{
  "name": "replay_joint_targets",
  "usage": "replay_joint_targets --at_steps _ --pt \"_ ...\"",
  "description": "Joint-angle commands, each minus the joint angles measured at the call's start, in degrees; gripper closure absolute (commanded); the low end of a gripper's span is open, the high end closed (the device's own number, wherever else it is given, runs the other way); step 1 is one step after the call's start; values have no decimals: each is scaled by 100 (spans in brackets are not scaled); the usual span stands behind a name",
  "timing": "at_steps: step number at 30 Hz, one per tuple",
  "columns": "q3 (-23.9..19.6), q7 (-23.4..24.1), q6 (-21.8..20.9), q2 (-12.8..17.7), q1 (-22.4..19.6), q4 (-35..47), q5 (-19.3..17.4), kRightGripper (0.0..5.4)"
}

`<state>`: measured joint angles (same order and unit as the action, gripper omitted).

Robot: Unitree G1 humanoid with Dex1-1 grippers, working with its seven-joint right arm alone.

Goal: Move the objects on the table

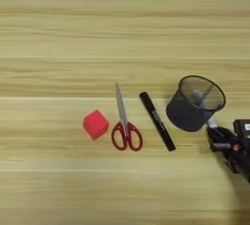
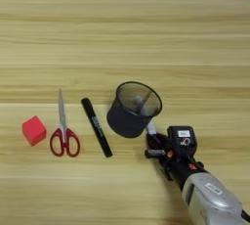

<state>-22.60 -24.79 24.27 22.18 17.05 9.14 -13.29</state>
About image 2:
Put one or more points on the black marker pen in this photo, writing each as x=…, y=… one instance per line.
x=97, y=127

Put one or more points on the red foam cube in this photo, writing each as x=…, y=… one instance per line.
x=34, y=131

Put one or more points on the silver white pen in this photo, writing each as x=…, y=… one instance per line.
x=151, y=128

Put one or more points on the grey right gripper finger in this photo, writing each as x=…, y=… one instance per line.
x=154, y=153

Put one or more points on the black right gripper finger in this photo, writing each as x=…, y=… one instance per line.
x=156, y=141

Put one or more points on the black mesh pen cup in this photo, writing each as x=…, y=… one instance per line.
x=125, y=121

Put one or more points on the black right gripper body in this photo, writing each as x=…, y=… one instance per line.
x=182, y=170

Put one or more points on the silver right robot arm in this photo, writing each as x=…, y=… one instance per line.
x=211, y=202

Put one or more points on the black box with white label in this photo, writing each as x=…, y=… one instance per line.
x=175, y=144

